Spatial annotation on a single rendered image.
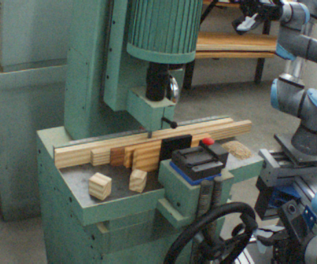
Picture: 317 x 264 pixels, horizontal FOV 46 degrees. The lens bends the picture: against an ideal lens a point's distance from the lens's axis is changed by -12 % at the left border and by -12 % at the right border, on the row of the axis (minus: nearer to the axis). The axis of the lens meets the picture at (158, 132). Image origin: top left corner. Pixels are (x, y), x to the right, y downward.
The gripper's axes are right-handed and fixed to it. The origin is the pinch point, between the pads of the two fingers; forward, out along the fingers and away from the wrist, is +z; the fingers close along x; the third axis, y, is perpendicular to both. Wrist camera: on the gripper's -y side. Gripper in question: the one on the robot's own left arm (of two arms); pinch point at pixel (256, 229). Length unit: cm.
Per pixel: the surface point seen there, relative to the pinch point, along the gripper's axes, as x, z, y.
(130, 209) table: -22.3, 20.8, -10.2
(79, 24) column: -17, 46, -64
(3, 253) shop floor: -60, 128, 26
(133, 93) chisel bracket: -10.4, 30.6, -37.9
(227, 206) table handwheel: -6.9, 1.5, -8.8
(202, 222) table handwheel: -14.1, 1.6, -7.4
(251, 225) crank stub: -2.4, -1.0, -2.5
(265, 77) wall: 278, 284, -30
